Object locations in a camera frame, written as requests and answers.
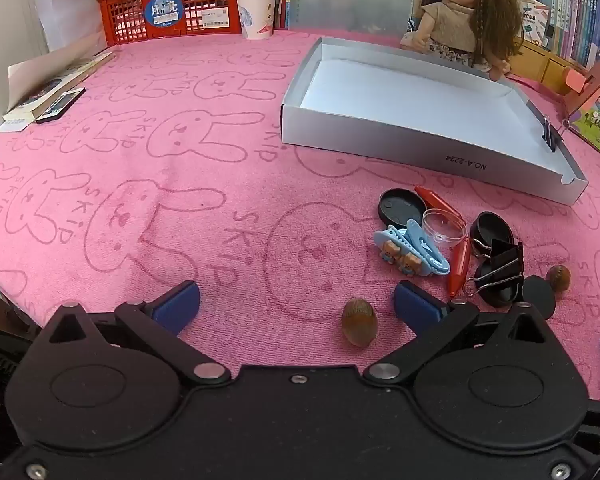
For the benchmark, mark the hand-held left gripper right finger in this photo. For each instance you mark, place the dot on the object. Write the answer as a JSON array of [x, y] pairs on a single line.
[[420, 307]]

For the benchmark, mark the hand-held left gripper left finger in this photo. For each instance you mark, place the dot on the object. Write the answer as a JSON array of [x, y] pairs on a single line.
[[177, 305]]

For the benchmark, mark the plain blue hair clip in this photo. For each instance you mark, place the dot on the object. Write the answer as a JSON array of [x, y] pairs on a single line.
[[430, 257]]

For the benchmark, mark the blue bear hair clip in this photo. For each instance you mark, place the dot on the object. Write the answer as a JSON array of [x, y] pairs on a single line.
[[392, 255]]

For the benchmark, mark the brown acorn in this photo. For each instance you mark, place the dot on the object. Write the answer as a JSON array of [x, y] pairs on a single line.
[[559, 275], [360, 321]]

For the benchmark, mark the clear round plastic lid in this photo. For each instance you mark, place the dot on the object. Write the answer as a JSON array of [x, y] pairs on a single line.
[[444, 227]]

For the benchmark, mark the large black binder clip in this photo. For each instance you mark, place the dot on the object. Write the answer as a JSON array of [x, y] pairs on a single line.
[[502, 260]]

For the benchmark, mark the grey cardboard box tray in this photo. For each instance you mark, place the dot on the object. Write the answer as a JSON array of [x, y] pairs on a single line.
[[405, 95]]

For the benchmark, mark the pink rabbit-print towel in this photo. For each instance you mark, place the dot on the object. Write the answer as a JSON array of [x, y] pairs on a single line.
[[180, 185]]

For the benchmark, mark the small black binder clip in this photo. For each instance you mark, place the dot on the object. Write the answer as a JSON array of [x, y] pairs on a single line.
[[550, 135]]

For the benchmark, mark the black remote control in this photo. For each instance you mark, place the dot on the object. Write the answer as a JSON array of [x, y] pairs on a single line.
[[60, 105]]

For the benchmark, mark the wooden drawer box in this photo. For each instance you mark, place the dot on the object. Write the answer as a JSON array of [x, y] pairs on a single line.
[[540, 67]]

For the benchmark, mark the red plastic crate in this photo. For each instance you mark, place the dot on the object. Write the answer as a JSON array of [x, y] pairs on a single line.
[[130, 15]]

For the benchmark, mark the brown-haired doll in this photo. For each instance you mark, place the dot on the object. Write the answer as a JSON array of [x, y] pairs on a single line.
[[455, 15]]

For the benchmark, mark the white paper cup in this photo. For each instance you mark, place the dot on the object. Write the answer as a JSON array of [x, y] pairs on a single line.
[[255, 12]]

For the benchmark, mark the colourful stationery box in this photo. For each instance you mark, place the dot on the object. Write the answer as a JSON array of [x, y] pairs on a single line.
[[532, 20]]

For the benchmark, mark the long row of upright books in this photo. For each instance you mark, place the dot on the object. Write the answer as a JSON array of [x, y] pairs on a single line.
[[580, 10]]

